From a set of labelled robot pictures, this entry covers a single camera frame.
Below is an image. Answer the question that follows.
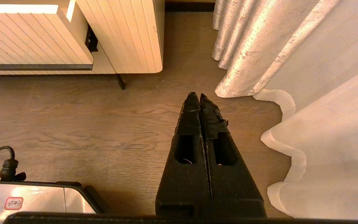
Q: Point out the white sheer curtain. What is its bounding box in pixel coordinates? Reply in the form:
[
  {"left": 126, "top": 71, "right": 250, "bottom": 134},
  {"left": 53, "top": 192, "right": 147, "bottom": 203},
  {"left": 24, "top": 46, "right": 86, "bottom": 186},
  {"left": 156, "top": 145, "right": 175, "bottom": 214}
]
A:
[{"left": 253, "top": 0, "right": 358, "bottom": 220}]

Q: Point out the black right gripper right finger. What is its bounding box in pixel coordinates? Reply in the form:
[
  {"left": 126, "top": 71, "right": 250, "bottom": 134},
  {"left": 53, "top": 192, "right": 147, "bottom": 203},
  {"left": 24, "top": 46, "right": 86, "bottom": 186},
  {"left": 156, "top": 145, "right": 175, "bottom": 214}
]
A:
[{"left": 200, "top": 93, "right": 267, "bottom": 219}]

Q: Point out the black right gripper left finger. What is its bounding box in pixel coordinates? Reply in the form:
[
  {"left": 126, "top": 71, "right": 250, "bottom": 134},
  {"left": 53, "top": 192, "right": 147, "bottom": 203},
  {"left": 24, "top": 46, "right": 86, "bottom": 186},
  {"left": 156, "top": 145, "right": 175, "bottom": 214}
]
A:
[{"left": 155, "top": 92, "right": 212, "bottom": 219}]

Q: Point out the black base cable with connector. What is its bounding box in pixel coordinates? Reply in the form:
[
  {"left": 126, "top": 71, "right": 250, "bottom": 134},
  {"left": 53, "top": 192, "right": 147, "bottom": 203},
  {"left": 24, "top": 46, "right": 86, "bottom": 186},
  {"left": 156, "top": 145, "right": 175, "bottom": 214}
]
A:
[{"left": 0, "top": 145, "right": 27, "bottom": 183}]

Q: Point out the cream fluted drawer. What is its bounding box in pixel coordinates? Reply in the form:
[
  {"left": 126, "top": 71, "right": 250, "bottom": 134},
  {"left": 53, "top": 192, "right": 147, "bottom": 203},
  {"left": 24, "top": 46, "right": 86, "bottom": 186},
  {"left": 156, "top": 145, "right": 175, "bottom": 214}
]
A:
[{"left": 0, "top": 0, "right": 94, "bottom": 71}]

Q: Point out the white low cabinet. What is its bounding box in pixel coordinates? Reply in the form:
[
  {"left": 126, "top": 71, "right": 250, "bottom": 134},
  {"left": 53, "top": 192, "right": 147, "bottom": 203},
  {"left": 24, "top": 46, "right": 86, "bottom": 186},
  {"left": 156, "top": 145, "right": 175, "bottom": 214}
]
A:
[{"left": 0, "top": 0, "right": 166, "bottom": 77}]

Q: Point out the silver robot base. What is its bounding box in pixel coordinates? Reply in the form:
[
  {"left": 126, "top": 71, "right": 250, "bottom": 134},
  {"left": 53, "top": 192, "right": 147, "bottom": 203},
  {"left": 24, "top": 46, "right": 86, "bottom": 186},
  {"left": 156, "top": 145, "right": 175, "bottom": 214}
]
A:
[{"left": 0, "top": 180, "right": 108, "bottom": 223}]

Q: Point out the black metal bracket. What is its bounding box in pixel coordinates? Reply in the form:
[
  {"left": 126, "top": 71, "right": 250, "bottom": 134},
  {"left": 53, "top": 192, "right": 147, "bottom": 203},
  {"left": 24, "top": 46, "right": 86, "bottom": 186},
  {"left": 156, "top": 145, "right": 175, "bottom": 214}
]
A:
[{"left": 85, "top": 26, "right": 99, "bottom": 53}]

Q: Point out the dark wooden table leg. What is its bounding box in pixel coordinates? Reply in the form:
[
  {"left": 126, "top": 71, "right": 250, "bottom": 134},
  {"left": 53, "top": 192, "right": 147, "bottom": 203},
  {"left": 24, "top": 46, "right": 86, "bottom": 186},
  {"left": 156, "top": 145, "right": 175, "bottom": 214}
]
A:
[{"left": 116, "top": 74, "right": 126, "bottom": 91}]

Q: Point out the grey textured curtain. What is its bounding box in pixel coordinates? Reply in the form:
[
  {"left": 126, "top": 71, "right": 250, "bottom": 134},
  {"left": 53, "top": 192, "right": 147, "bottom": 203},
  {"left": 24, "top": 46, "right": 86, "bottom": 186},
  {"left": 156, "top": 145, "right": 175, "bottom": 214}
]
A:
[{"left": 212, "top": 0, "right": 342, "bottom": 99}]

